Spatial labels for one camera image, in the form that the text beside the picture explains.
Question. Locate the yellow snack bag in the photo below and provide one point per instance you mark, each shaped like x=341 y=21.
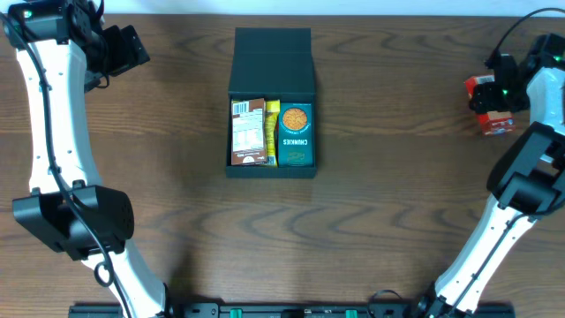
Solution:
x=271 y=122

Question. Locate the brown Pocky box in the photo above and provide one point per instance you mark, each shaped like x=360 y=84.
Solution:
x=248 y=145

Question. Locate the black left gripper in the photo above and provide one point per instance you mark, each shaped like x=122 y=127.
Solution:
x=128 y=49

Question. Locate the red orange snack box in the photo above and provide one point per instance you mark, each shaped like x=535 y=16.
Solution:
x=493 y=122

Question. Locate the black mounting rail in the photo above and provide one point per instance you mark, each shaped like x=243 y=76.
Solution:
x=213 y=310

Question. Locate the dark green box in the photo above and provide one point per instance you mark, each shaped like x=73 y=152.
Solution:
x=273 y=64

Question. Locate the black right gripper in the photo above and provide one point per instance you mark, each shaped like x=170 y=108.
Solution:
x=481 y=102

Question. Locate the teal Chunkies cookie box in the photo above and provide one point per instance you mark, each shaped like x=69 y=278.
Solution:
x=295 y=135

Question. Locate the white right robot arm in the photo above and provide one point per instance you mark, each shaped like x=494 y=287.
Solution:
x=525 y=185

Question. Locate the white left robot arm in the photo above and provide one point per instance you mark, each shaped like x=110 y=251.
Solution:
x=65 y=50

